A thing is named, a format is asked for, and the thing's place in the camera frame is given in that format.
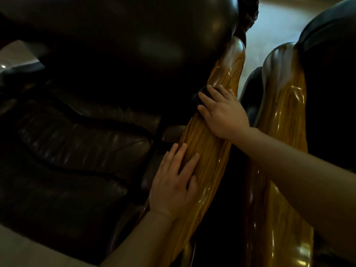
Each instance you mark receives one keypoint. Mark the person's left forearm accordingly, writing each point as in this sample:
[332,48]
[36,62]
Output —
[141,241]

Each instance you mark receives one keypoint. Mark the person's left hand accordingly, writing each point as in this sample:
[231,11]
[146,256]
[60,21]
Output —
[169,191]

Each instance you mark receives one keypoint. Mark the person's right thumb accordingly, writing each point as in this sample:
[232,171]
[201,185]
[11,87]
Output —
[204,115]

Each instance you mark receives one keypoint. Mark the person's left thumb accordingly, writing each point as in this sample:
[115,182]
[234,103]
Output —
[192,189]

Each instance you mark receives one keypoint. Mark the person's right little finger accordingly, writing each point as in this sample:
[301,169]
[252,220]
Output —
[233,96]

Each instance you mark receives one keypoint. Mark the dark brown leather armchair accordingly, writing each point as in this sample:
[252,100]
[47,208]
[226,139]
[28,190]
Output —
[83,136]
[331,86]

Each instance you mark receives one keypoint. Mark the person's right middle finger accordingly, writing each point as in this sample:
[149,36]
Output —
[215,92]

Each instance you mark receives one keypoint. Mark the person's left middle finger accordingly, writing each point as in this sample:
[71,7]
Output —
[180,159]

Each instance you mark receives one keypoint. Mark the glossy wooden armrest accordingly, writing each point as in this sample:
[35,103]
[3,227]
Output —
[211,155]
[283,108]

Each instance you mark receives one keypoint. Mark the person's right hand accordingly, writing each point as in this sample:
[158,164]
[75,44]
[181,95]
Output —
[225,116]

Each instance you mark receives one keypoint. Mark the dark cleaning cloth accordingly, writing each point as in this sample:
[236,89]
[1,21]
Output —
[197,101]

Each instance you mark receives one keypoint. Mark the person's right forearm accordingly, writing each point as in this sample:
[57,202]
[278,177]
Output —
[300,180]

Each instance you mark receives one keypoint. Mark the person's left little finger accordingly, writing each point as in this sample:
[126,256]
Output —
[164,164]

